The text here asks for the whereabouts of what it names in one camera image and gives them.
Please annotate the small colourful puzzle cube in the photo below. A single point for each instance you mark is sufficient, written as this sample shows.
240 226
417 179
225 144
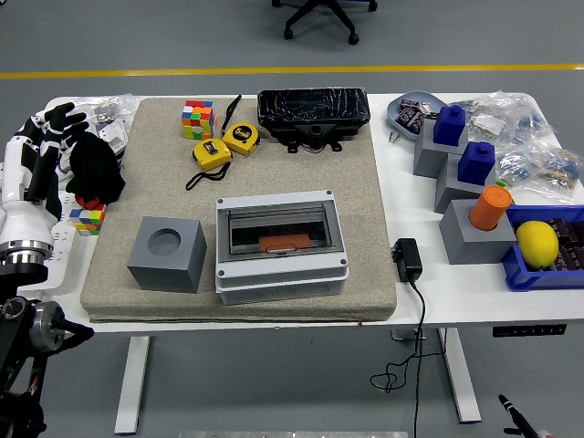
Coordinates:
87 222

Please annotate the black film-wrapped device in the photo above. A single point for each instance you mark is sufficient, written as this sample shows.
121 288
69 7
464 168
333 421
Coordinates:
310 109

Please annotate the small green part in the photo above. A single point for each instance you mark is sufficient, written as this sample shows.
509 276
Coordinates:
502 183

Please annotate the dark components pile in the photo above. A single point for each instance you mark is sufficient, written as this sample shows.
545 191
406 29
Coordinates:
570 246

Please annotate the blue block with knob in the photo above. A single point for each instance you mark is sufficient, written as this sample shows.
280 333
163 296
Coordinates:
476 164
449 128

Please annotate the orange cylinder battery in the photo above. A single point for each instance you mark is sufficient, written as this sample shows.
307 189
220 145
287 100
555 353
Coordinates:
490 207
283 241

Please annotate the red object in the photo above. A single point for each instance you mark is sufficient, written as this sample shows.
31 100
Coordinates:
86 203

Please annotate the white table leg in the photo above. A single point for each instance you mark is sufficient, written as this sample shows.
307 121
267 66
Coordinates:
461 378
132 388

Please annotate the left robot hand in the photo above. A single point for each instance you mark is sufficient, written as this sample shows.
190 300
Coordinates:
23 223

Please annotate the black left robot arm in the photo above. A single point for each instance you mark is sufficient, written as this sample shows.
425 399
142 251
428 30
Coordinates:
18 278

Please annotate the black office chair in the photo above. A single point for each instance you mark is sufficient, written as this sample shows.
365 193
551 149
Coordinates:
321 13

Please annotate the large colourful puzzle cube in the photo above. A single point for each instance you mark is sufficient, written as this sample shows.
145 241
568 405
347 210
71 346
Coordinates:
198 121

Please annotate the small metal clips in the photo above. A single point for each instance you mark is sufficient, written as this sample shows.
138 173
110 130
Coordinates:
394 137

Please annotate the white power strip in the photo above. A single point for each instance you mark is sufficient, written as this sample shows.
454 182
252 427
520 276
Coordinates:
59 269

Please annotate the clear bag of parts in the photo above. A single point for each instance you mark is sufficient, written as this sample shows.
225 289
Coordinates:
497 118
563 175
520 164
118 105

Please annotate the blue plastic bin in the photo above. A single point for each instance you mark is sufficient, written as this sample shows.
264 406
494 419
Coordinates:
524 278

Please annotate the grey block with round hole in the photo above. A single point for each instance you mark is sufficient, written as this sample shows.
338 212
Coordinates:
474 242
169 274

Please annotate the black power adapter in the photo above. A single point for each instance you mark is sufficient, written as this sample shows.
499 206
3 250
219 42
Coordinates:
408 260

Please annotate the white switch panel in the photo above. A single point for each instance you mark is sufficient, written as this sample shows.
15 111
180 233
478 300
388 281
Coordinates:
114 137

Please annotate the grey-brown mat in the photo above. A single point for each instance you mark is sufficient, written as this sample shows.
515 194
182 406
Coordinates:
360 182

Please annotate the dark patterned component packet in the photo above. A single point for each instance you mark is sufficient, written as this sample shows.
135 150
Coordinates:
410 121

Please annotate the yellow lemon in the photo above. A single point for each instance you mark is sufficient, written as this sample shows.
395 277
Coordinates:
537 244

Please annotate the black table control panel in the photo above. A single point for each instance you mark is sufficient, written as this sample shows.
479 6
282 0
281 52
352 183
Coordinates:
529 330

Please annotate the grey junction box clear lid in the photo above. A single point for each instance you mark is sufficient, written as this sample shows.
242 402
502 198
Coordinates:
283 274

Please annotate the blue-grey dish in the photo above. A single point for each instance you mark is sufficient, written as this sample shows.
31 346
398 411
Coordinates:
394 111

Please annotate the grey block holder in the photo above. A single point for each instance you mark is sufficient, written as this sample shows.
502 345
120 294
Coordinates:
451 196
429 157

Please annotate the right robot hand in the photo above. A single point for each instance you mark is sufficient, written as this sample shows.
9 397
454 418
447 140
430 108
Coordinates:
520 420

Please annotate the metal bracket under table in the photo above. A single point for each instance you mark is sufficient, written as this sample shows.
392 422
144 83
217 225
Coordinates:
403 335

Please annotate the black cloth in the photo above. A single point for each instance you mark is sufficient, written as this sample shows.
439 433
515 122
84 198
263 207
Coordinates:
98 169

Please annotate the yellow tape measure round label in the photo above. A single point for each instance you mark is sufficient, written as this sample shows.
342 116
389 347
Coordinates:
242 137

